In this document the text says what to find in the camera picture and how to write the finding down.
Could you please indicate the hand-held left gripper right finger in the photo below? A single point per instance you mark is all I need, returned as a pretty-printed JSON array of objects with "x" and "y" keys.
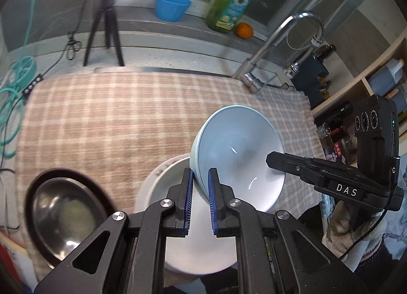
[{"x": 212, "y": 201}]

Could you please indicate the dark blue box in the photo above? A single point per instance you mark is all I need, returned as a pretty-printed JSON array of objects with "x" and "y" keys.
[{"x": 310, "y": 80}]

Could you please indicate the wooden shelf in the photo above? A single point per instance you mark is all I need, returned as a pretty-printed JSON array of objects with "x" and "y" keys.
[{"x": 349, "y": 90}]

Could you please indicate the large floral deep plate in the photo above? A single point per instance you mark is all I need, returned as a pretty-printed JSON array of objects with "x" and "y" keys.
[{"x": 178, "y": 217}]

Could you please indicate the checked beige cloth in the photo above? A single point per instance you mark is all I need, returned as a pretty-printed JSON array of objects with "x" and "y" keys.
[{"x": 111, "y": 115}]

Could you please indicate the blue plastic cup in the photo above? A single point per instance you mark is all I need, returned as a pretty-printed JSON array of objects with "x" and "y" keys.
[{"x": 171, "y": 7}]

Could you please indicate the glass jar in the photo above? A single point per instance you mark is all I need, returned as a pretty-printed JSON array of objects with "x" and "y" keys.
[{"x": 324, "y": 130}]

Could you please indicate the chrome faucet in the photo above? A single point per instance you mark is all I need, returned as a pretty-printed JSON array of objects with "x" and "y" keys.
[{"x": 254, "y": 61}]

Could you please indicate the dark red bowl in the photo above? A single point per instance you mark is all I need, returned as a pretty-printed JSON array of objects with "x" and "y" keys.
[{"x": 95, "y": 182}]

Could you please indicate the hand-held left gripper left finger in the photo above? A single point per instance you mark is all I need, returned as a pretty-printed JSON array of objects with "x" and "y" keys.
[{"x": 189, "y": 198}]

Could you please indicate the black bottle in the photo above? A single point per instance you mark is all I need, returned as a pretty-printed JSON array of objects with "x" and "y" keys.
[{"x": 337, "y": 114}]

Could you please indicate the light blue bowl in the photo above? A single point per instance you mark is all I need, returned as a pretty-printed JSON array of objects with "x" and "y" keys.
[{"x": 238, "y": 154}]

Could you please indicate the blue plastic jug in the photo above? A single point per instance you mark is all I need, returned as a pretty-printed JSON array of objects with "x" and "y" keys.
[{"x": 386, "y": 74}]

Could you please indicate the person's right hand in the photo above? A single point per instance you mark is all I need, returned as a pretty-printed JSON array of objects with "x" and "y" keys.
[{"x": 343, "y": 220}]

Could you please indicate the red book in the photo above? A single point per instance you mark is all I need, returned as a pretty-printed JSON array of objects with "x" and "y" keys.
[{"x": 12, "y": 265}]

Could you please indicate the orange fruit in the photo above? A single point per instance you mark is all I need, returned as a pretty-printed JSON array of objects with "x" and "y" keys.
[{"x": 244, "y": 30}]

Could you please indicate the black inline controller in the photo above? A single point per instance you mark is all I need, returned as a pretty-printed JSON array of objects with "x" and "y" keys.
[{"x": 31, "y": 84}]

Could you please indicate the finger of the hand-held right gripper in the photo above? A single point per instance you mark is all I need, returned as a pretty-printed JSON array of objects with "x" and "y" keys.
[{"x": 299, "y": 168}]

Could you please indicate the black tripod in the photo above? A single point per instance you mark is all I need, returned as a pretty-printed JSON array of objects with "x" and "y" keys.
[{"x": 108, "y": 10}]

